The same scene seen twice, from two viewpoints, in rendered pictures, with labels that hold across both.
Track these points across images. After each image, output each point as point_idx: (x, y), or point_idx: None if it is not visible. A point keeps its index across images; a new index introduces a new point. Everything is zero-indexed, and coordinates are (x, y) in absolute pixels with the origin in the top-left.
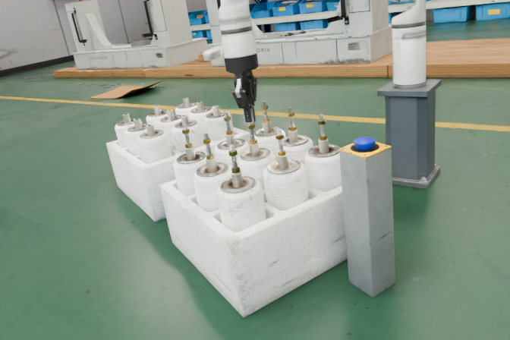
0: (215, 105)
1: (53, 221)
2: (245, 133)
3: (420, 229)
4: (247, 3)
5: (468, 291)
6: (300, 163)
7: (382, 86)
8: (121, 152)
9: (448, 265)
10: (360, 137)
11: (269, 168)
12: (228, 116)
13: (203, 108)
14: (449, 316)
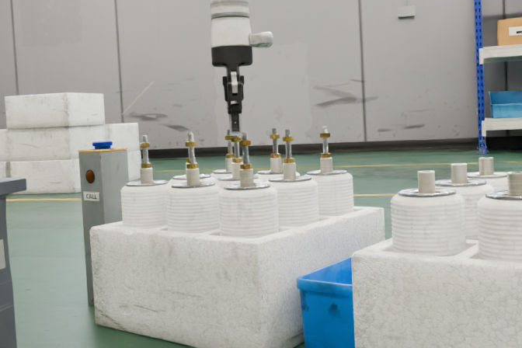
0: (430, 171)
1: None
2: (362, 251)
3: (26, 340)
4: None
5: (19, 307)
6: (173, 177)
7: (4, 181)
8: None
9: (20, 318)
10: (104, 141)
11: (207, 175)
12: (285, 135)
13: (509, 192)
14: (51, 296)
